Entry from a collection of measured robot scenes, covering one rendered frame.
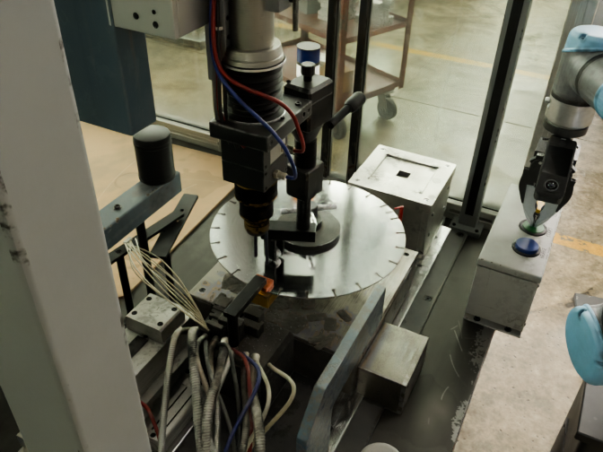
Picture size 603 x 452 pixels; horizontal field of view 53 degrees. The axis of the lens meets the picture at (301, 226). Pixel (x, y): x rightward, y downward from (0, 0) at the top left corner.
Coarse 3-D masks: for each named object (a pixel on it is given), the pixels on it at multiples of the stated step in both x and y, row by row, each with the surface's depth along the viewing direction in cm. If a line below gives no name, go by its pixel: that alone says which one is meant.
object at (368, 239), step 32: (320, 192) 112; (352, 192) 112; (224, 224) 103; (352, 224) 104; (384, 224) 104; (224, 256) 97; (288, 256) 97; (320, 256) 97; (352, 256) 97; (384, 256) 97; (288, 288) 91; (320, 288) 91; (352, 288) 91
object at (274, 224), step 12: (300, 204) 89; (300, 216) 90; (276, 228) 92; (288, 228) 92; (300, 228) 92; (312, 228) 92; (264, 240) 94; (276, 240) 95; (288, 240) 93; (300, 240) 93; (312, 240) 93; (264, 252) 96
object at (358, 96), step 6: (354, 96) 82; (360, 96) 83; (348, 102) 82; (354, 102) 82; (360, 102) 82; (342, 108) 82; (348, 108) 82; (354, 108) 82; (336, 114) 80; (342, 114) 81; (330, 120) 80; (336, 120) 80; (330, 126) 80
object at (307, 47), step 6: (306, 42) 116; (312, 42) 116; (300, 48) 113; (306, 48) 113; (312, 48) 113; (318, 48) 113; (300, 54) 114; (306, 54) 113; (312, 54) 113; (318, 54) 114; (300, 60) 115; (306, 60) 114; (312, 60) 114; (318, 60) 115
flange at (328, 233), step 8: (280, 216) 104; (288, 216) 104; (320, 216) 102; (328, 216) 104; (320, 224) 101; (328, 224) 102; (336, 224) 103; (320, 232) 100; (328, 232) 101; (336, 232) 101; (320, 240) 99; (328, 240) 99; (336, 240) 101; (296, 248) 98; (304, 248) 98; (312, 248) 98; (320, 248) 98
